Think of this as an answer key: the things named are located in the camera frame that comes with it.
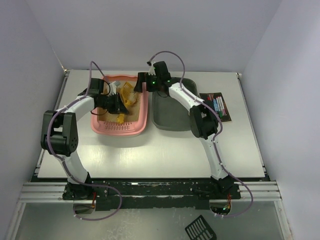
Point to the dark hardcover book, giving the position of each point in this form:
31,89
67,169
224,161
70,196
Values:
226,118

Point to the green cap white marker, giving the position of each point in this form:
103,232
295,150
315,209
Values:
221,114

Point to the light blue correction tape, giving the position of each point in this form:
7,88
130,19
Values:
215,105

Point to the black slotted spatula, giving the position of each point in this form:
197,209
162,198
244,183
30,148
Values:
199,229

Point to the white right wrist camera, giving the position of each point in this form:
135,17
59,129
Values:
151,70

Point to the aluminium frame rail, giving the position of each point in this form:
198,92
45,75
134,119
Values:
51,192

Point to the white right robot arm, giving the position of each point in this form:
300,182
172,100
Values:
204,122

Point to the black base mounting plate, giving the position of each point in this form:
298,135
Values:
107,197

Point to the dark grey plastic tray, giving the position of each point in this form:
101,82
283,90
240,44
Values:
167,113

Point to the yellow litter scoop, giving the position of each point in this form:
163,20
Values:
128,96

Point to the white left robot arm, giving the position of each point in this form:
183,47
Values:
59,134

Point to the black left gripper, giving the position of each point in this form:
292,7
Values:
117,104

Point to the pink litter box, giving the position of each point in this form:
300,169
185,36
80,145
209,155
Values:
131,128

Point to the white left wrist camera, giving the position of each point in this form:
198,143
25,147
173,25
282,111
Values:
113,87

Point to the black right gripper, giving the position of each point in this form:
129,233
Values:
141,81

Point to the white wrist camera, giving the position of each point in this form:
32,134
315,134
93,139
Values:
113,87
151,70

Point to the pink cap white marker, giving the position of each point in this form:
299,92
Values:
223,109

